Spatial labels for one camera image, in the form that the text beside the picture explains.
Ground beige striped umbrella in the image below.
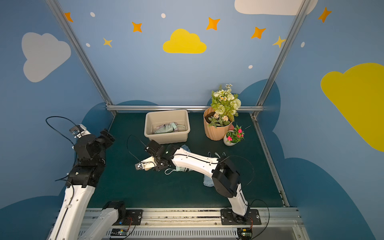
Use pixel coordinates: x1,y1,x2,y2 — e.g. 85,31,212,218
141,157,157,171

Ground green umbrella with black strap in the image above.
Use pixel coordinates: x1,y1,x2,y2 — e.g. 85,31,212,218
164,167,192,175

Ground light blue umbrella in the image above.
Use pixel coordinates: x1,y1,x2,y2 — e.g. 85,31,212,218
179,145,191,155

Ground mint green umbrella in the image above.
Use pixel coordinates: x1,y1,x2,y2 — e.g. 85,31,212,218
154,122,178,134

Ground lilac umbrella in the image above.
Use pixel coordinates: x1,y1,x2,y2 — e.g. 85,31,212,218
154,124,168,134

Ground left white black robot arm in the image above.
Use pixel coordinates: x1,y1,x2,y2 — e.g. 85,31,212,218
48,125,128,240

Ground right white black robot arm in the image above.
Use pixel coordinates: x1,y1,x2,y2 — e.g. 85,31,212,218
136,140,249,217

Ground beige plastic storage box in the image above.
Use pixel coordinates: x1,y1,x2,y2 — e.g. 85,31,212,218
144,110,191,144

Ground pale blue umbrella left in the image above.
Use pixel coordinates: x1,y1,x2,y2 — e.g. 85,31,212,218
203,175,214,188

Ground white pot with pink flowers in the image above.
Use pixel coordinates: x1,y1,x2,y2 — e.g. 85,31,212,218
223,125,245,146

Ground orange pot with green flowers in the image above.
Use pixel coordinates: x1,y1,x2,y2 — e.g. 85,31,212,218
204,84,242,141

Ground left circuit board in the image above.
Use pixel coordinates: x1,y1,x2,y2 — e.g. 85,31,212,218
110,229,129,239

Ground circuit board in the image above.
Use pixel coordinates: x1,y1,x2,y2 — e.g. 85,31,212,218
237,228,253,240
110,229,129,239

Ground right circuit board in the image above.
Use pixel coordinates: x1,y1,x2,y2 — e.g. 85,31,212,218
237,228,253,240

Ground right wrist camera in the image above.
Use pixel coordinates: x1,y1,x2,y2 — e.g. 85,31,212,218
135,161,156,171

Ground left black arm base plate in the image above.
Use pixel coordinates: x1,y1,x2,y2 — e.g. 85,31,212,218
113,209,143,226

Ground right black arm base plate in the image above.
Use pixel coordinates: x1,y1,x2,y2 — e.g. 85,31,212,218
220,208,262,226

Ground aluminium rail front frame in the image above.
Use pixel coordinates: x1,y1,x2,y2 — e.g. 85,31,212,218
80,208,310,240

